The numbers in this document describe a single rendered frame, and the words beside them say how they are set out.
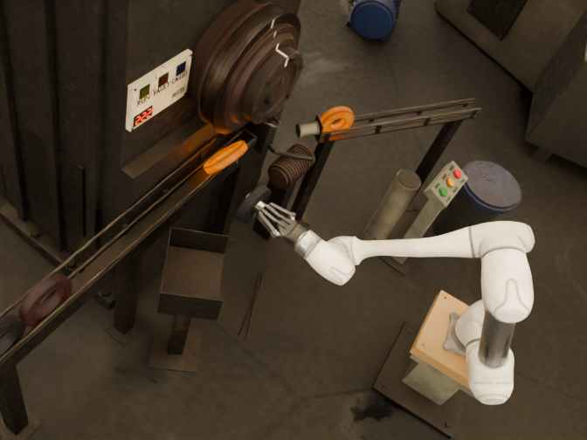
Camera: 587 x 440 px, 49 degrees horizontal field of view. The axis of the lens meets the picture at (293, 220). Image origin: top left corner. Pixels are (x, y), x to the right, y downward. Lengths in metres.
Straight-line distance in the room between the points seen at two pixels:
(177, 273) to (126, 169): 0.41
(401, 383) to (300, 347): 0.48
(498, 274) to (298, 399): 1.21
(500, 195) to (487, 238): 1.29
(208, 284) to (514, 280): 1.03
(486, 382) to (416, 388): 0.61
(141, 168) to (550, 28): 3.11
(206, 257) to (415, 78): 2.47
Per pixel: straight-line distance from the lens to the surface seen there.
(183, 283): 2.30
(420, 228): 3.13
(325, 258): 2.14
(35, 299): 2.07
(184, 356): 2.83
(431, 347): 2.69
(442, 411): 3.05
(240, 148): 2.41
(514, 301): 1.95
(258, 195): 2.18
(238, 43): 2.07
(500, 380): 2.46
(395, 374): 3.03
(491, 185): 3.34
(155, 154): 2.27
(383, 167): 3.74
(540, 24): 4.65
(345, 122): 2.82
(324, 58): 4.27
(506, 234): 2.05
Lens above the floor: 2.57
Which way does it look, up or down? 51 degrees down
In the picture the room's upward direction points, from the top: 23 degrees clockwise
